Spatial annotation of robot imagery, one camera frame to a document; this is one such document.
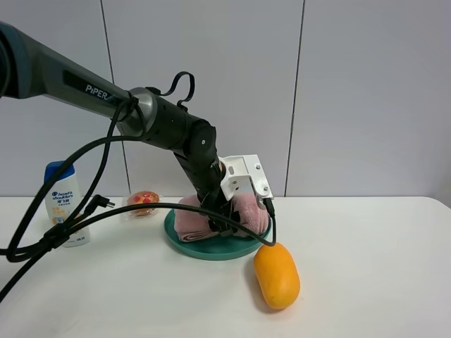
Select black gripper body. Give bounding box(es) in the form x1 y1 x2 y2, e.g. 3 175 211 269
195 185 240 237

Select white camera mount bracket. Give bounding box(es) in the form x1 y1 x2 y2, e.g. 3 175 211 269
218 154 273 208

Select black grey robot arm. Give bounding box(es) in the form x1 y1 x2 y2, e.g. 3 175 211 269
1 23 238 221

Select pink towel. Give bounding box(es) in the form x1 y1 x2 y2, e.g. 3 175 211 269
174 192 268 242

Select orange yellow mango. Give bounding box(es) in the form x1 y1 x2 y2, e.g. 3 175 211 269
254 243 301 310

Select white blue shampoo bottle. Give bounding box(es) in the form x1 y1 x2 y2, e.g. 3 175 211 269
44 165 90 248

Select black cable bundle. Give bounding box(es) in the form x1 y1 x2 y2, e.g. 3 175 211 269
0 71 279 303

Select wrapped red topped muffin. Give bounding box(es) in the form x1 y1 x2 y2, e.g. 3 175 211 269
121 190 163 221

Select teal round plate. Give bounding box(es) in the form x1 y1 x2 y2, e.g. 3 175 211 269
163 209 261 261

